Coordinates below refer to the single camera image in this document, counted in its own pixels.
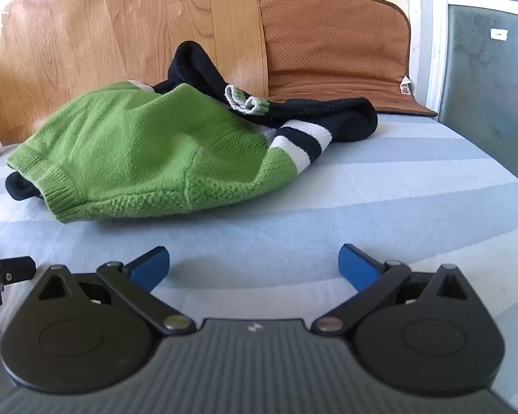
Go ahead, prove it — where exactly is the frosted glass door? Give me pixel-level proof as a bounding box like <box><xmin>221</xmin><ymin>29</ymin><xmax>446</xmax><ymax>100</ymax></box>
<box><xmin>438</xmin><ymin>0</ymin><xmax>518</xmax><ymax>197</ymax></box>

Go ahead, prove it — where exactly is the brown perforated seat cushion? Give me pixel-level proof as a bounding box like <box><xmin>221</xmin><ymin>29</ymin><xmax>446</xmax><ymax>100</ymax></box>
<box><xmin>257</xmin><ymin>0</ymin><xmax>439</xmax><ymax>118</ymax></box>

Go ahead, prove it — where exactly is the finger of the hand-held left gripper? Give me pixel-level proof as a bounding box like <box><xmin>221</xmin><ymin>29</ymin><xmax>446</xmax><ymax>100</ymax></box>
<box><xmin>0</xmin><ymin>256</ymin><xmax>36</xmax><ymax>307</ymax></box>

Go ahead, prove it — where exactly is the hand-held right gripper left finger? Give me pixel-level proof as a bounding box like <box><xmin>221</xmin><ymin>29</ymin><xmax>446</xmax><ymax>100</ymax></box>
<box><xmin>37</xmin><ymin>246</ymin><xmax>198</xmax><ymax>335</ymax></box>

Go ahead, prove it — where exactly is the white door frame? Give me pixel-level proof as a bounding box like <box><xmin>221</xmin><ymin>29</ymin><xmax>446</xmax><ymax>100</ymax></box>
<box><xmin>408</xmin><ymin>0</ymin><xmax>450</xmax><ymax>115</ymax></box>

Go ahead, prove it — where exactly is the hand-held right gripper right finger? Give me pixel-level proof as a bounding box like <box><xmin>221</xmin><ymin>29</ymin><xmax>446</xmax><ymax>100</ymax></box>
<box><xmin>311</xmin><ymin>244</ymin><xmax>481</xmax><ymax>335</ymax></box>

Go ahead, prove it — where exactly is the blue striped bed sheet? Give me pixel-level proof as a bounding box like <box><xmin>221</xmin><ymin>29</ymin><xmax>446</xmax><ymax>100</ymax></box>
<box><xmin>0</xmin><ymin>111</ymin><xmax>518</xmax><ymax>414</ymax></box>

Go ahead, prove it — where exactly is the green and navy knit sweater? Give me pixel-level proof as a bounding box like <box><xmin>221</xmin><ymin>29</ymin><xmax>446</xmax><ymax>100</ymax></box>
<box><xmin>5</xmin><ymin>41</ymin><xmax>380</xmax><ymax>225</ymax></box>

